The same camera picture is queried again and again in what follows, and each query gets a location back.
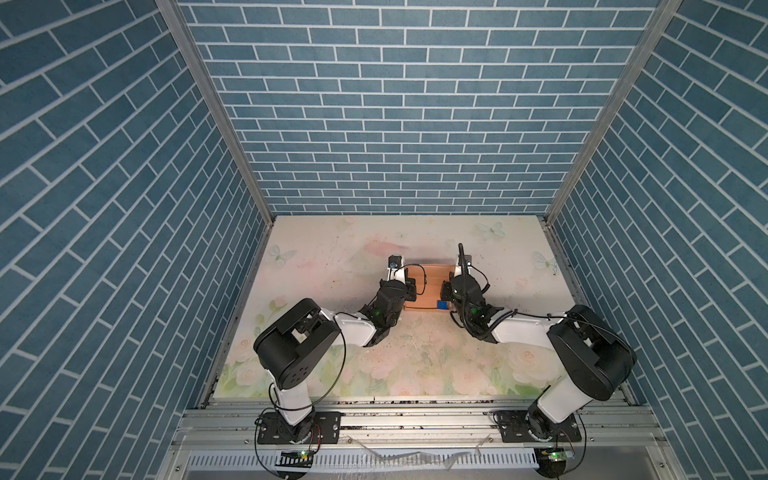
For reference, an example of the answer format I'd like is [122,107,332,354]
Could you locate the pink cardboard paper box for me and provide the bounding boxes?
[405,264,455,311]

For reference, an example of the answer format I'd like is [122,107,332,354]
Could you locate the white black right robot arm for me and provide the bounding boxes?
[440,274,637,440]

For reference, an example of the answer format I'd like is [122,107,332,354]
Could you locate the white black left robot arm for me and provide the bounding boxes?
[253,279,417,427]

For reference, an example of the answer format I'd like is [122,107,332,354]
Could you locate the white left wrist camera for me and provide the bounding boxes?
[386,255,406,283]

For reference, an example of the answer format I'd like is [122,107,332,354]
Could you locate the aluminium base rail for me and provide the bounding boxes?
[158,395,684,479]

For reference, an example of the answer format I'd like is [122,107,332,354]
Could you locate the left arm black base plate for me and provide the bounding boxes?
[256,410,342,446]

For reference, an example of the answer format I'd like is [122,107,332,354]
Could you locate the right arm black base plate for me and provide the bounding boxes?
[489,410,583,443]

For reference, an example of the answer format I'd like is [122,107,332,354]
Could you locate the white ventilated cable duct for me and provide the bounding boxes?
[187,447,539,473]

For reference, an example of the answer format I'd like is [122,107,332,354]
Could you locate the aluminium corner frame post right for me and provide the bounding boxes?
[543,0,682,230]

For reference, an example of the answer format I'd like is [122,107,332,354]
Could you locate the aluminium corner frame post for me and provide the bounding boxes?
[543,0,682,230]
[156,0,274,228]

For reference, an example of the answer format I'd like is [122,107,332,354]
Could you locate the aluminium corner frame post left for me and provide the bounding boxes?
[156,0,274,228]

